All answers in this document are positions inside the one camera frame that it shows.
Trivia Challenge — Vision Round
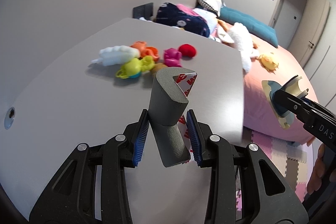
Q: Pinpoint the lime green plastic toy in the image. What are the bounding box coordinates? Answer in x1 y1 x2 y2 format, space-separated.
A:
116 56 155 79

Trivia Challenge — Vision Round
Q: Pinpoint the table cable grommet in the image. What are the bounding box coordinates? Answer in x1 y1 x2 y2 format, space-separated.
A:
4 107 15 130

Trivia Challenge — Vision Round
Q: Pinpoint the white foam packing piece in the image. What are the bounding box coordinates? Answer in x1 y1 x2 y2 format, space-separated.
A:
91 46 140 67

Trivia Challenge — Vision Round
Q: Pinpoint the person's right hand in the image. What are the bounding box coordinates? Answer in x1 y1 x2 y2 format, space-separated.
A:
307 144 326 195

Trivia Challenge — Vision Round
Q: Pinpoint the grey foam corner protector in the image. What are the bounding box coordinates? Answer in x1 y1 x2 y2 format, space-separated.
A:
148 67 197 168

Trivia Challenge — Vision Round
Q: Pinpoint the teal long pillow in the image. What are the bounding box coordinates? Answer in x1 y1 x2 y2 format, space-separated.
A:
219 6 278 48

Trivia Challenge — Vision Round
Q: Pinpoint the navy patterned blanket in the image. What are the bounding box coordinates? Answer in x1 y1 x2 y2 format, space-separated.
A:
155 2 210 38

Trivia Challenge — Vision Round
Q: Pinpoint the beige room door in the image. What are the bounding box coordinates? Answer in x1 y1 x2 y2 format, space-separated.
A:
288 0 330 67

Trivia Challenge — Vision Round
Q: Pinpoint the teal dinosaur toy mat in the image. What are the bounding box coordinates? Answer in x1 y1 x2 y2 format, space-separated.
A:
261 75 309 129

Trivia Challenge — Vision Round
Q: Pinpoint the yellow chick plush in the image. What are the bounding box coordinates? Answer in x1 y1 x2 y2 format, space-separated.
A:
258 53 279 72

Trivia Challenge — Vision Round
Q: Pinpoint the orange plastic toy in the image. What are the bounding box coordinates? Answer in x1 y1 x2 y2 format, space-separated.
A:
131 41 160 62

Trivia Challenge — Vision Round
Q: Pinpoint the pink folded cloth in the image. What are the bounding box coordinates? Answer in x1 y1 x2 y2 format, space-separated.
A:
176 3 200 17

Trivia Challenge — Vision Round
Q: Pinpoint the white goose plush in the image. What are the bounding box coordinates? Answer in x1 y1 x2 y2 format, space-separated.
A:
218 20 260 75

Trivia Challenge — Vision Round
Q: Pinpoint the black wall socket panel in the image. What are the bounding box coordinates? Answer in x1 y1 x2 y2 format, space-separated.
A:
132 2 153 20

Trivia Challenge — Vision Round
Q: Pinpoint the checkered white pillow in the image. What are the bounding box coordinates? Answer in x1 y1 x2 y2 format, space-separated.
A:
197 0 226 16

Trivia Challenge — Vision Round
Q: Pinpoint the pastel foam floor mat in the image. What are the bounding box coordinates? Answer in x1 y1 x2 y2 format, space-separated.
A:
243 127 314 201

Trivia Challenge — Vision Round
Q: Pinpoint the magenta plastic toy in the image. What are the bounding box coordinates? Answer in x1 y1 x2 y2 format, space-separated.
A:
163 48 182 68

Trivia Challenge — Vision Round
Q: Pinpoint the brown round plush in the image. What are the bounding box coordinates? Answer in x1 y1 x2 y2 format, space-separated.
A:
150 63 167 75

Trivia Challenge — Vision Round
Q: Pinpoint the pink bed cover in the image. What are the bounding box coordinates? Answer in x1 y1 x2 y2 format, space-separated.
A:
209 21 322 146

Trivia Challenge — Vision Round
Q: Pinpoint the red plush toy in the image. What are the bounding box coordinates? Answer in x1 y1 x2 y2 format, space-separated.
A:
178 44 197 59

